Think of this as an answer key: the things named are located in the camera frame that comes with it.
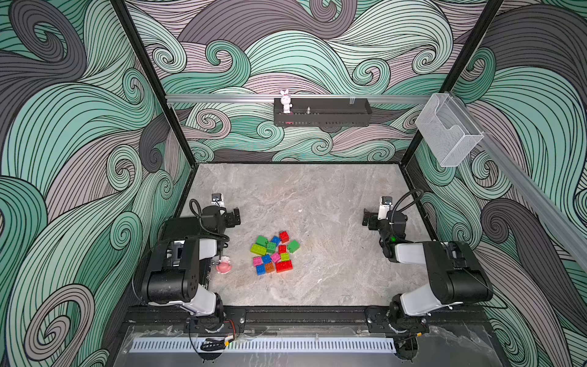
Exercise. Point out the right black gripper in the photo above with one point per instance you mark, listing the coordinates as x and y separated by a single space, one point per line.
372 216

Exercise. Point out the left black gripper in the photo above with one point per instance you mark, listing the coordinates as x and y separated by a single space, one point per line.
229 222

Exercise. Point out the orange lego brick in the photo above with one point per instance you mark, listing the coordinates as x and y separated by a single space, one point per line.
269 268

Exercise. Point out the long red lego brick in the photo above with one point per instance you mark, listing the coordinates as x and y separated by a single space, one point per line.
283 266

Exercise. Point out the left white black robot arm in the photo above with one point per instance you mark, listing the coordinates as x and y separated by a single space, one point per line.
181 260

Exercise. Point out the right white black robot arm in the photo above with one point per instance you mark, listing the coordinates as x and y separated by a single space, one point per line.
455 277

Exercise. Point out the lime long lego brick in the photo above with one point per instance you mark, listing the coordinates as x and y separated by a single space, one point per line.
258 250

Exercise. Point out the dark green lego brick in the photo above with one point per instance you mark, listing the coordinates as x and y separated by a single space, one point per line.
271 248

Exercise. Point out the small red lego brick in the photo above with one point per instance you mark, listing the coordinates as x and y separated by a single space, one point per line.
284 237

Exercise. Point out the green lego brick right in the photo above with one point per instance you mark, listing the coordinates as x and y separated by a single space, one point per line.
293 246

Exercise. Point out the pink toy figure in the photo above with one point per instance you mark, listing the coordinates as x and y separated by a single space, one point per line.
224 265

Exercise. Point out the black box on table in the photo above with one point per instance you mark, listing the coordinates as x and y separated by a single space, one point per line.
179 228

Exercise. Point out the white pink bunny figurine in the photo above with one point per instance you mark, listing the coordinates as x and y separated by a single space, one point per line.
286 101

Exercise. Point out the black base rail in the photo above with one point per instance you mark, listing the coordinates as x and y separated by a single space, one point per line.
254 319

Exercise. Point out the clear plastic wall bin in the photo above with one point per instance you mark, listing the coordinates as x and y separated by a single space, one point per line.
449 129

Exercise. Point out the black wall shelf tray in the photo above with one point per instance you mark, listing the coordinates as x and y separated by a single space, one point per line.
324 113

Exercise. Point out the white slotted cable duct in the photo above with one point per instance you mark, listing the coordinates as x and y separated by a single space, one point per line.
268 345

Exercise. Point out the aluminium rail back wall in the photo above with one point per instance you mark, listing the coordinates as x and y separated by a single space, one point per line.
269 98

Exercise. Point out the aluminium rail wall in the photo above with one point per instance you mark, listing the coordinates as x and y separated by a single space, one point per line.
543 154
269 98

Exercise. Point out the aluminium rail right wall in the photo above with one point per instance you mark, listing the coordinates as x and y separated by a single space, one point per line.
543 154

